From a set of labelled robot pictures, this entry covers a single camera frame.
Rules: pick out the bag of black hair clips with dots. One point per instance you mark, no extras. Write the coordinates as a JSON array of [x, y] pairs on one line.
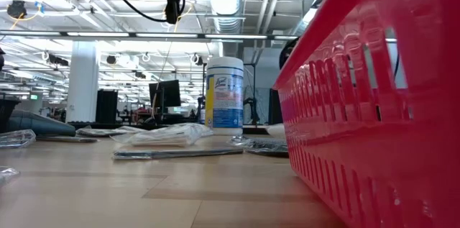
[[169, 135]]

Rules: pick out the red plastic basket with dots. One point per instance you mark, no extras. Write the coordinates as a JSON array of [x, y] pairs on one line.
[[359, 149]]

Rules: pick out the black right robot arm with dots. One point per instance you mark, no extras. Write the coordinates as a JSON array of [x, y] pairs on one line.
[[283, 59]]

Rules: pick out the long ceiling light strip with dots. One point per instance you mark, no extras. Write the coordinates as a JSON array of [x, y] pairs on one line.
[[97, 34]]

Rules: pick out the black computer monitor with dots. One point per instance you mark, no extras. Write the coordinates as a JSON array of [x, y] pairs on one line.
[[169, 93]]

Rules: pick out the disinfecting wipes canister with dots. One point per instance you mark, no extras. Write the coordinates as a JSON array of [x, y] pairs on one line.
[[224, 95]]

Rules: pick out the white pillar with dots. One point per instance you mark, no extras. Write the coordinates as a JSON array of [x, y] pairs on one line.
[[82, 84]]

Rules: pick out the small clear plastic bag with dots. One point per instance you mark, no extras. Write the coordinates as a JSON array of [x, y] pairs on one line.
[[104, 132]]

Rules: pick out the black comb in clear wrapper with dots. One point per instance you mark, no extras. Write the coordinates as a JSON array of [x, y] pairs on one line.
[[172, 154]]

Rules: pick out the round black item in bag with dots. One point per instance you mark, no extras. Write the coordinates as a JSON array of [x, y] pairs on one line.
[[262, 147]]

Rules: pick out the black plastic basket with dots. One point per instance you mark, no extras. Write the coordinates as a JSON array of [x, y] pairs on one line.
[[7, 113]]

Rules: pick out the clear plastic bag far left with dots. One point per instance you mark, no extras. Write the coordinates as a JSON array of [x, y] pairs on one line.
[[16, 139]]

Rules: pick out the silver ventilation duct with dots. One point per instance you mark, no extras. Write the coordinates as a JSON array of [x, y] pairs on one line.
[[227, 1]]

